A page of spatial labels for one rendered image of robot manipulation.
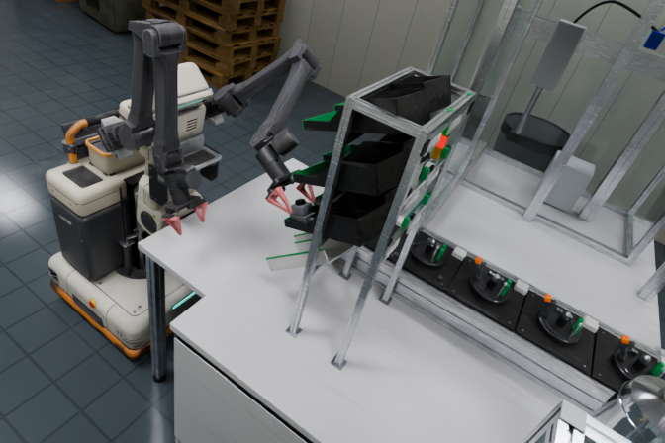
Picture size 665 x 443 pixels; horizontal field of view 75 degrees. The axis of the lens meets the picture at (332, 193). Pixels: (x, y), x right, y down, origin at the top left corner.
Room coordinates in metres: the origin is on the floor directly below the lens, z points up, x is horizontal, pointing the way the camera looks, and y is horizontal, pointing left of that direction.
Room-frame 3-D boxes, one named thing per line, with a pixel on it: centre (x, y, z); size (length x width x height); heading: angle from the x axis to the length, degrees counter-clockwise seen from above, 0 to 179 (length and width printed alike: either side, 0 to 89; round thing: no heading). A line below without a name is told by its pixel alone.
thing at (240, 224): (1.32, 0.11, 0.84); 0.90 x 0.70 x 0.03; 155
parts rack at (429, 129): (0.98, -0.13, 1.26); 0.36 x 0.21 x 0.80; 156
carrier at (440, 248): (1.26, -0.40, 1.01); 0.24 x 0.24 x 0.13; 66
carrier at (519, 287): (1.16, -0.62, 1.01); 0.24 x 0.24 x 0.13; 66
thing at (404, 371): (1.18, -0.57, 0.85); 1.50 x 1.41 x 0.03; 156
